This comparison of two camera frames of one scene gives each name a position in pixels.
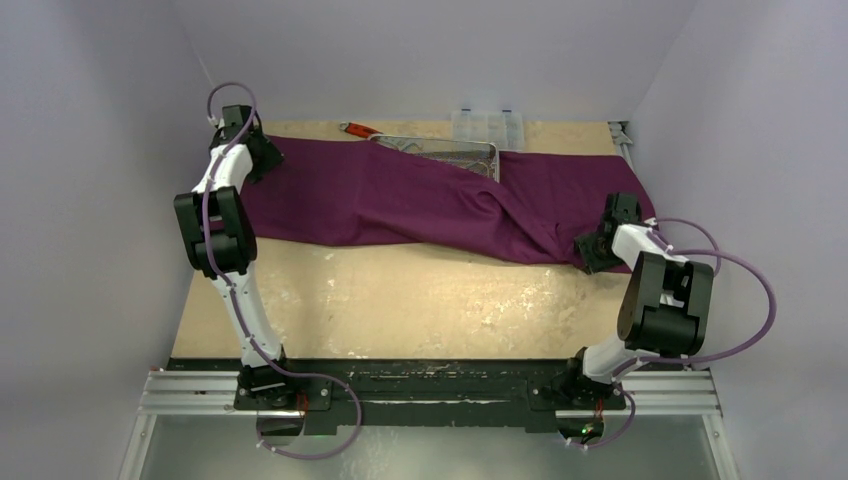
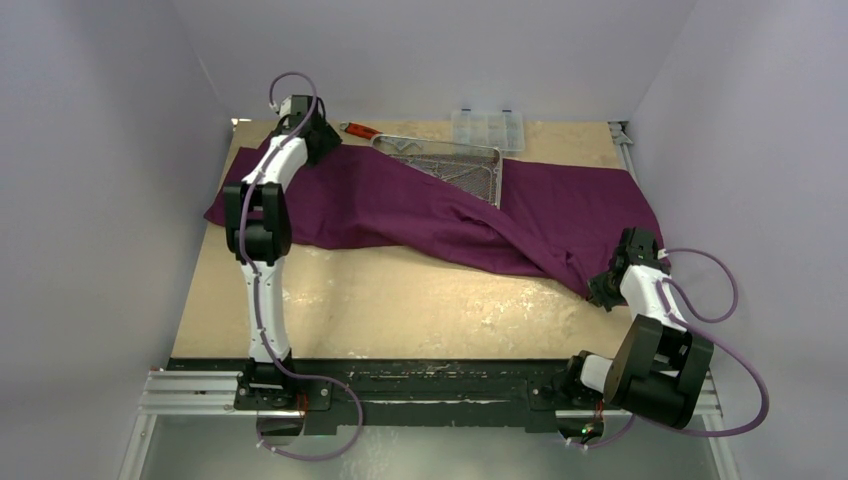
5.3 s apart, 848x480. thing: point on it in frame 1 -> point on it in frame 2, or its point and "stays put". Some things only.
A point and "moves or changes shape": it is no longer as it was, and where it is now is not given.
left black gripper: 271,158 -> 330,142
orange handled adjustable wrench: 358,129 stays put
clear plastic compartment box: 505,128 stays put
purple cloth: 372,194 moves or changes shape
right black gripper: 592,247 -> 605,289
